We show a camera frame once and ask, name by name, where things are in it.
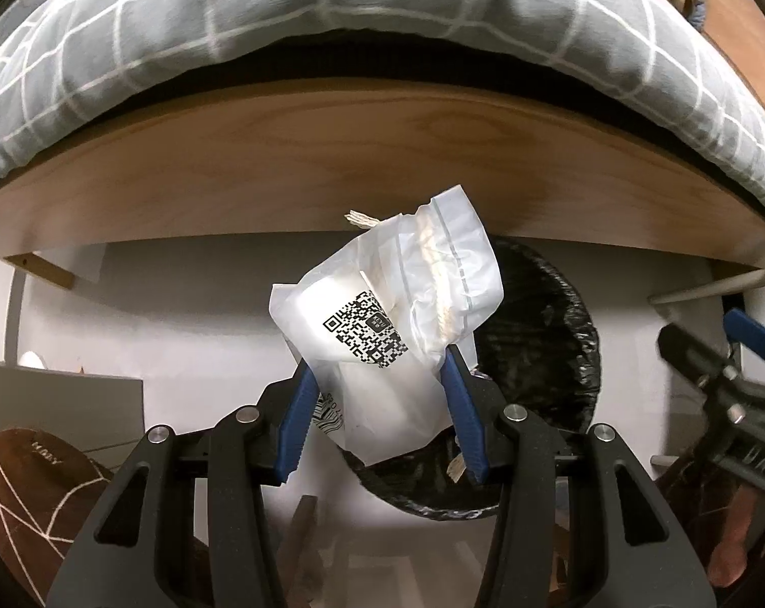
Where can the bin with black liner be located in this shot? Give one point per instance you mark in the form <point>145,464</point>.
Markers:
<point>534,329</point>

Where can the person's right forearm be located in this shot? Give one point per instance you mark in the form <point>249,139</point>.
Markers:
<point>734,538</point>

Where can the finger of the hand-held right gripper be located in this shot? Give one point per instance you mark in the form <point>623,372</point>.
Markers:
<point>693,354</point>
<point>753,335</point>

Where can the wooden bed frame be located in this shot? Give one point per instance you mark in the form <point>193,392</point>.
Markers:
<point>357,158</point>

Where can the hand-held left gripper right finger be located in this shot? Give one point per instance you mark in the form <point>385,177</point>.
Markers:
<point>461,418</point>

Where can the brown slipper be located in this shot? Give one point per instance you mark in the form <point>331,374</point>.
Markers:
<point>21,494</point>

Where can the white furniture leg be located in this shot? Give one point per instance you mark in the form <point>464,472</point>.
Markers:
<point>705,288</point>

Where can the wooden headboard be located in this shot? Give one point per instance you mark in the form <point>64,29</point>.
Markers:
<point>737,25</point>

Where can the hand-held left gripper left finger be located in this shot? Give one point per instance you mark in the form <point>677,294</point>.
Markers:
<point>297,418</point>

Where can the white printed plastic bag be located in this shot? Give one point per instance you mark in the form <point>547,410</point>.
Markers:
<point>370,405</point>

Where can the grey box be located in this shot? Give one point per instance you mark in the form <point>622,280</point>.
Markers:
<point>72,405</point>

